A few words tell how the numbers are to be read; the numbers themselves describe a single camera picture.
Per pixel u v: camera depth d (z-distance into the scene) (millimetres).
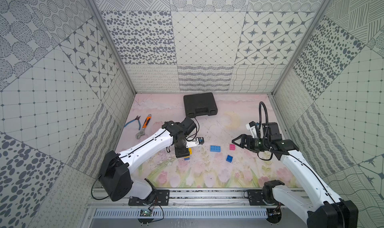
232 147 901
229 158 862
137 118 1047
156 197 731
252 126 747
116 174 402
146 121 1037
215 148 903
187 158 859
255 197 734
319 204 404
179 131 555
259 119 731
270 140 614
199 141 712
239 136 716
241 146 685
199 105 1063
